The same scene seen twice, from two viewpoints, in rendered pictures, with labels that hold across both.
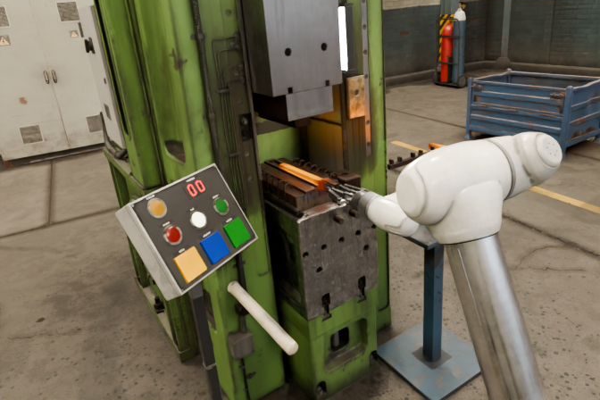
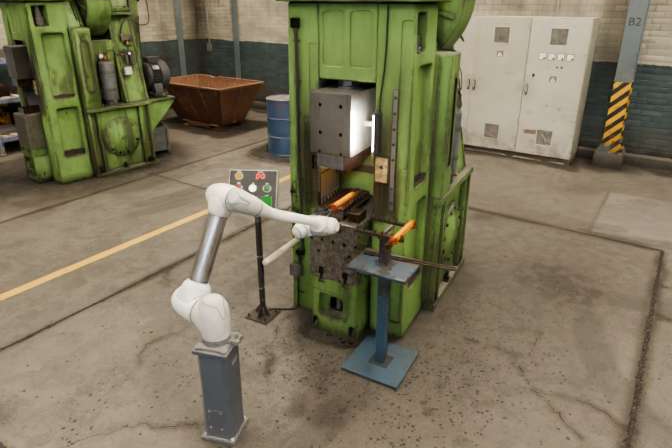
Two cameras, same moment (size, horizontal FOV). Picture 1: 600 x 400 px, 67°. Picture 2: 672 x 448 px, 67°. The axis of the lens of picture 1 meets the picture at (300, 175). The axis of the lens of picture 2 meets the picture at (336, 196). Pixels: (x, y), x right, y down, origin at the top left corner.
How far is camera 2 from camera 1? 2.92 m
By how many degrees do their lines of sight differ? 55
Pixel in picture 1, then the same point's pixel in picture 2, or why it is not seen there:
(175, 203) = (247, 177)
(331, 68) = (343, 147)
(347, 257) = (336, 254)
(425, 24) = not seen: outside the picture
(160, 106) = not seen: hidden behind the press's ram
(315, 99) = (332, 160)
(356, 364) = (339, 325)
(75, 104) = (481, 111)
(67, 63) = (486, 76)
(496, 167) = (221, 195)
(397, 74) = not seen: outside the picture
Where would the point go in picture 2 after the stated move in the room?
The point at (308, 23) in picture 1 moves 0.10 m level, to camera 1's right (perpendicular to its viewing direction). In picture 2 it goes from (332, 121) to (340, 124)
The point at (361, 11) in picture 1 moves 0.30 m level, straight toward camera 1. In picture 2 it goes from (392, 119) to (348, 123)
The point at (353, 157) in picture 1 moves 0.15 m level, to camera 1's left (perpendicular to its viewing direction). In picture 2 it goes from (377, 206) to (365, 199)
